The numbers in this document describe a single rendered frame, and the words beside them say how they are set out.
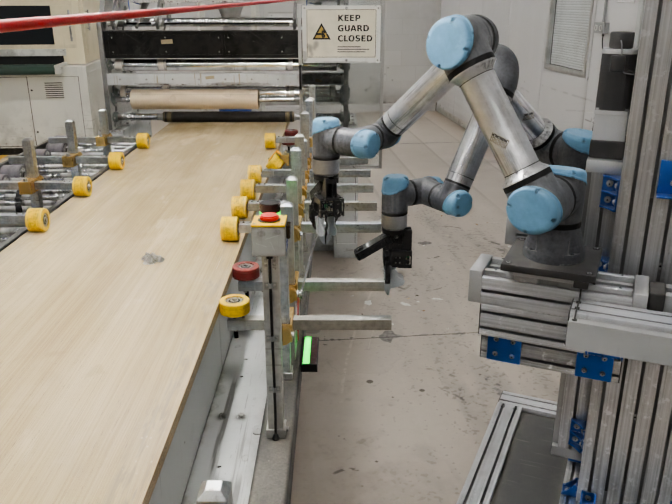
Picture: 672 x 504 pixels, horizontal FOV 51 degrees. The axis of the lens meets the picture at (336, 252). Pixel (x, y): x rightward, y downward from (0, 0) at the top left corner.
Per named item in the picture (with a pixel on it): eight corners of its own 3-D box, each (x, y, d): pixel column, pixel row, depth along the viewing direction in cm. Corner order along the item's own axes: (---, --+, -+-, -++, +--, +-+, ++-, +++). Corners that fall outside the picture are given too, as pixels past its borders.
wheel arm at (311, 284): (383, 289, 214) (383, 276, 212) (384, 294, 211) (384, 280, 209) (239, 289, 214) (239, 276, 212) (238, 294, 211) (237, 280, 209)
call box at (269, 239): (288, 248, 153) (287, 214, 150) (285, 260, 146) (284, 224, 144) (255, 248, 153) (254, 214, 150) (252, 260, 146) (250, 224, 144)
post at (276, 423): (287, 427, 167) (281, 247, 151) (285, 439, 162) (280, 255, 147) (268, 427, 167) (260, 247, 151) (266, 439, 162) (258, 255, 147)
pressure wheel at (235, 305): (238, 328, 195) (235, 289, 191) (257, 336, 190) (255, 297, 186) (215, 337, 189) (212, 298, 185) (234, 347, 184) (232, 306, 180)
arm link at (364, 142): (388, 126, 190) (354, 122, 196) (366, 132, 181) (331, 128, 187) (388, 155, 192) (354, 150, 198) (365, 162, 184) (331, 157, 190)
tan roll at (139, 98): (341, 107, 454) (341, 88, 449) (341, 110, 442) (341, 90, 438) (118, 107, 454) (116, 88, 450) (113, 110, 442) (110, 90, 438)
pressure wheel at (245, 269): (261, 294, 217) (260, 259, 213) (259, 305, 209) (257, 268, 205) (235, 294, 217) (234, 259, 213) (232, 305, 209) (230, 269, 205)
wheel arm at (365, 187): (373, 190, 281) (373, 181, 279) (373, 193, 277) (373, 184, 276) (247, 190, 281) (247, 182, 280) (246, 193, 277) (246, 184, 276)
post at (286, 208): (296, 351, 217) (293, 200, 200) (296, 356, 213) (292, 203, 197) (285, 351, 217) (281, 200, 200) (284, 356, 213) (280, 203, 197)
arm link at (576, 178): (589, 216, 177) (595, 163, 172) (571, 229, 167) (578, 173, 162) (542, 208, 184) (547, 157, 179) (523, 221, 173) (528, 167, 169)
